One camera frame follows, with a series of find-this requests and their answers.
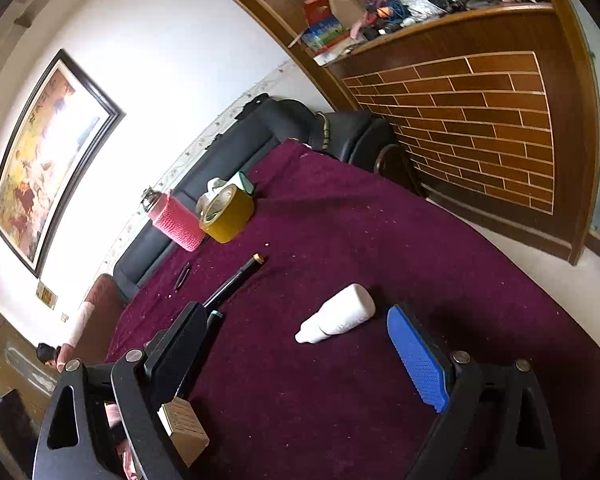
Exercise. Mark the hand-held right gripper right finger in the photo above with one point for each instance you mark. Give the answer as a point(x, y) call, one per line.
point(420, 355)

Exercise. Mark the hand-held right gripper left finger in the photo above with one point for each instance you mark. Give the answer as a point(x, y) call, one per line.
point(177, 355)

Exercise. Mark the white plastic bottle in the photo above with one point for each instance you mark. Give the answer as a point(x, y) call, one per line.
point(342, 312)

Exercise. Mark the long black pen gold tip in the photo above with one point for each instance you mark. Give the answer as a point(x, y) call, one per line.
point(235, 282)

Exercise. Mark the wooden block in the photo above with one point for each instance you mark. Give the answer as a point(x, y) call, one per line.
point(185, 430)

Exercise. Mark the brown armchair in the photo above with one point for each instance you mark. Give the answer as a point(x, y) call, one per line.
point(100, 320)

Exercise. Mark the maroon tablecloth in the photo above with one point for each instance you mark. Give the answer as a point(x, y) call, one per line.
point(360, 240)

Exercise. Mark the pink thread spool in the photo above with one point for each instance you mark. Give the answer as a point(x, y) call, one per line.
point(177, 222)

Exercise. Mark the yellow tape roll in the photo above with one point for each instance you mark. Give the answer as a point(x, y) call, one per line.
point(227, 217)

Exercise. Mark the black speaker box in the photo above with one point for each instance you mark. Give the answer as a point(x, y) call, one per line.
point(10, 425)

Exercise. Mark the black sofa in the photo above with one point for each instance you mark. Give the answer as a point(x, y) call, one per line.
point(230, 160)

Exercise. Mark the wooden counter brick pattern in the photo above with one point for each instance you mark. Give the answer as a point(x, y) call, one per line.
point(480, 110)

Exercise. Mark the white papers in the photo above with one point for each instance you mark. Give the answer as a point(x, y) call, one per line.
point(335, 52)

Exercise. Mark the blue green box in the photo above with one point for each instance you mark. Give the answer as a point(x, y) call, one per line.
point(322, 34)

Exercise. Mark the silver foil bag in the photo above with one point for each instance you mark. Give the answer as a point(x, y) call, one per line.
point(427, 2)

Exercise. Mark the red box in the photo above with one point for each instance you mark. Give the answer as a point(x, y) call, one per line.
point(317, 10)

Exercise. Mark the gold wall plaque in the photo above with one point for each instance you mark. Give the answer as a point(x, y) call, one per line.
point(46, 295)

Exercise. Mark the framed wall painting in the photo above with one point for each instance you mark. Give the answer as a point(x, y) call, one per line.
point(45, 160)

